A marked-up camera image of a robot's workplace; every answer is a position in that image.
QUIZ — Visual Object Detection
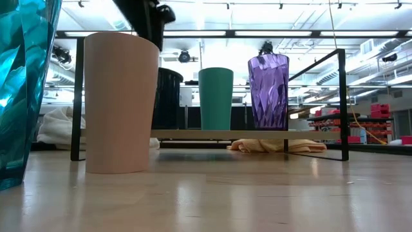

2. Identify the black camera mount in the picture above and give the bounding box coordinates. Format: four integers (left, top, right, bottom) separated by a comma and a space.
259, 41, 275, 55

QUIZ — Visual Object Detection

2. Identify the peach orange plastic cup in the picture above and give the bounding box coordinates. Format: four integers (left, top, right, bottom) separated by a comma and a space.
83, 31, 161, 175

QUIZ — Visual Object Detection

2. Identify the yellow hanging cable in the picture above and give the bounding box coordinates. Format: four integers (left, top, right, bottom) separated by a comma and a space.
327, 0, 388, 146

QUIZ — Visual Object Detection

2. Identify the dark blue speckled enamel mug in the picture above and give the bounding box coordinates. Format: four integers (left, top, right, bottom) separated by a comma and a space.
151, 66, 185, 130

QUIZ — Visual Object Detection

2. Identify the yellow cloth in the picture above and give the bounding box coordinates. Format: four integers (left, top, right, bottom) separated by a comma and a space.
227, 138, 328, 154

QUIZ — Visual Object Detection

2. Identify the black round camera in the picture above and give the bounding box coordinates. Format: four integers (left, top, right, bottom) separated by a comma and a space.
178, 49, 192, 64

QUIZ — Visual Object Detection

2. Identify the green plastic cup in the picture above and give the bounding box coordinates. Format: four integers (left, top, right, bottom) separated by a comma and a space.
198, 66, 234, 131

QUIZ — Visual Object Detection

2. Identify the rack of red bins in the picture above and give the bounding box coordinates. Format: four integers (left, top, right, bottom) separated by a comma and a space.
307, 102, 395, 145

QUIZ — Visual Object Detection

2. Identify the white cloth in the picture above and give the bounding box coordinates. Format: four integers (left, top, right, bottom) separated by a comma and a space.
36, 106, 161, 151

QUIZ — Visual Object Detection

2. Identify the black metal wood shelf riser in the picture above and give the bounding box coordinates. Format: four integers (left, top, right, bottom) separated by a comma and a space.
70, 35, 350, 162

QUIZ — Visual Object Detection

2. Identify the teal faceted plastic tumbler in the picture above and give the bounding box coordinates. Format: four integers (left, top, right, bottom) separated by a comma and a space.
0, 0, 63, 191

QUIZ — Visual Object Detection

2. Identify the black metal frame shelf rack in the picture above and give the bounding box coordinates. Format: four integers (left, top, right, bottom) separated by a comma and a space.
30, 29, 412, 151

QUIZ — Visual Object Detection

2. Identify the purple faceted plastic tumbler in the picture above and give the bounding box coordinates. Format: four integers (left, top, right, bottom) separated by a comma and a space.
247, 53, 290, 131

